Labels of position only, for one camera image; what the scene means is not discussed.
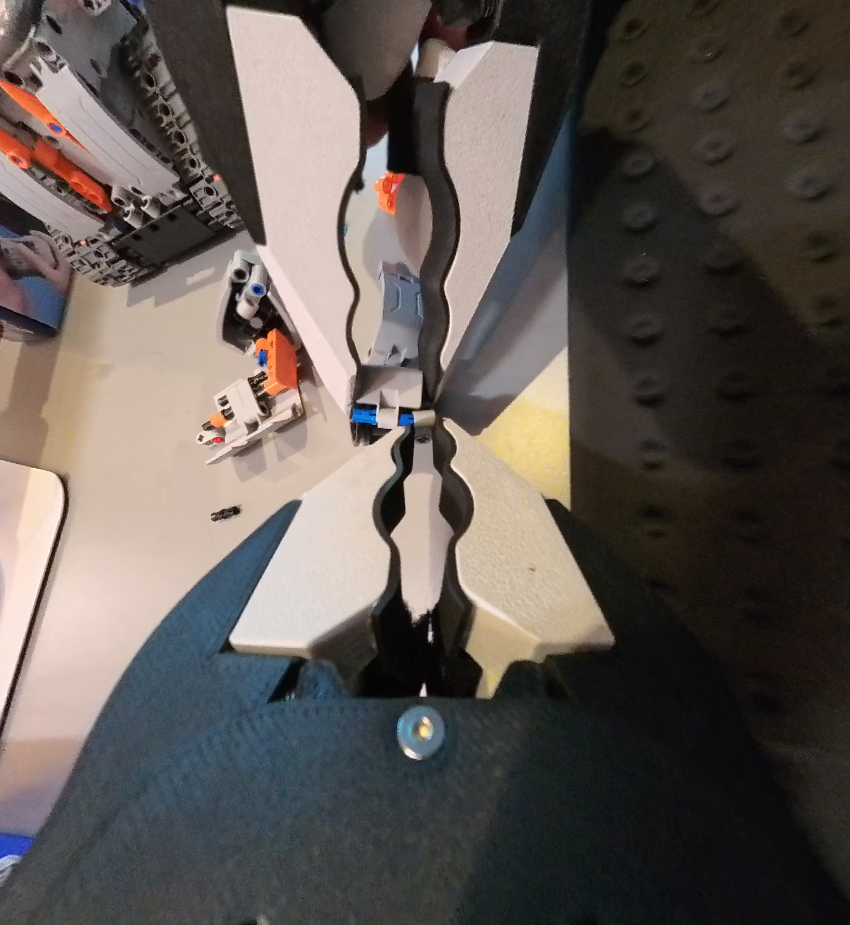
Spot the blue toy kit box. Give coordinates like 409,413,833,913
0,202,75,341

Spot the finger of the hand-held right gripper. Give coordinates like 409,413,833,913
225,2,368,414
412,42,542,411

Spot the grey curved brick panel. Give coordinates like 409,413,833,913
349,259,438,427

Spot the black dimpled mat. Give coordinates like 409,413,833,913
568,0,850,925

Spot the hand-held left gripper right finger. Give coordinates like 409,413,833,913
434,421,616,664

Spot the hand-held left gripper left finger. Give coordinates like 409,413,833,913
228,426,412,660

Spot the grey dome brick assembly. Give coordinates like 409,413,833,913
217,250,303,357

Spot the tracked toy brick robot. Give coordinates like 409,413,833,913
0,0,247,288

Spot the grey orange axle assembly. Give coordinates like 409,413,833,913
194,329,305,465

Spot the person's right hand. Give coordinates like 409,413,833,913
362,92,391,149

